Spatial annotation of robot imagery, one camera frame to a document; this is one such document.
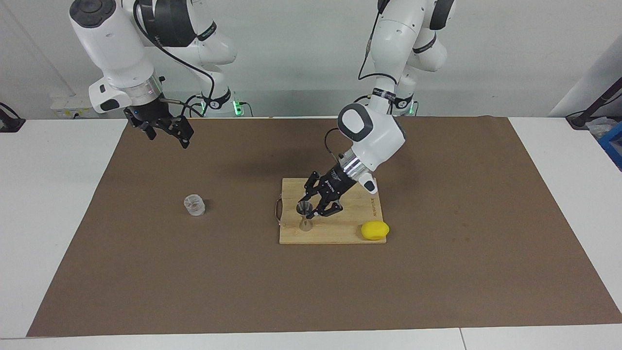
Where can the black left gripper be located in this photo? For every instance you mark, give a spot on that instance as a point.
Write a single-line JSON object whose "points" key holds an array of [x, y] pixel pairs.
{"points": [[337, 182]]}

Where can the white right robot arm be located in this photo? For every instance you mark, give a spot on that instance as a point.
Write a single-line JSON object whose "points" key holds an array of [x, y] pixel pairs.
{"points": [[112, 43]]}

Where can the brown table mat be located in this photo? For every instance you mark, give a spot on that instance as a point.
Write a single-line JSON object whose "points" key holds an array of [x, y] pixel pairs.
{"points": [[291, 291]]}

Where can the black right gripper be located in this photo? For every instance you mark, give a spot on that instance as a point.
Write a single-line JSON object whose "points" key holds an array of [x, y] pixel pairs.
{"points": [[146, 114]]}

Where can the yellow lemon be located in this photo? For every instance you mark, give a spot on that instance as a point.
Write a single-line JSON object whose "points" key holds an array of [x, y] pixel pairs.
{"points": [[375, 231]]}

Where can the blue plastic box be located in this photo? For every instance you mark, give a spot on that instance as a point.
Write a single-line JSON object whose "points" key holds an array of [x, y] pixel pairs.
{"points": [[613, 143]]}

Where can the clear plastic bag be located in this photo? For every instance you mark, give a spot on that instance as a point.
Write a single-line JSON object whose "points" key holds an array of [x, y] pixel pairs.
{"points": [[600, 127]]}

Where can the small clear glass cup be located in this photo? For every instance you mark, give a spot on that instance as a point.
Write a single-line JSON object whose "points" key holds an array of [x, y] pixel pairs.
{"points": [[194, 205]]}

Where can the white power strip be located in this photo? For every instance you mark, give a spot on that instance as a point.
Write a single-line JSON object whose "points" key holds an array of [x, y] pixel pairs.
{"points": [[73, 107]]}

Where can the bamboo cutting board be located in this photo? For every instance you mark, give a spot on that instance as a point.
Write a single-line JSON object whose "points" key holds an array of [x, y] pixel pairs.
{"points": [[340, 233]]}

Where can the black stand base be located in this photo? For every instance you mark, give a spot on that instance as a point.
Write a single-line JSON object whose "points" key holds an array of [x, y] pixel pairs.
{"points": [[580, 119]]}

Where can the steel cocktail jigger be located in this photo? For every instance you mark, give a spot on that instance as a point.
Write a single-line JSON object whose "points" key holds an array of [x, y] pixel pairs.
{"points": [[305, 216]]}

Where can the black clamp mount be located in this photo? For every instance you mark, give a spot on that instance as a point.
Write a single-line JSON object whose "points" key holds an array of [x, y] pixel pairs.
{"points": [[9, 124]]}

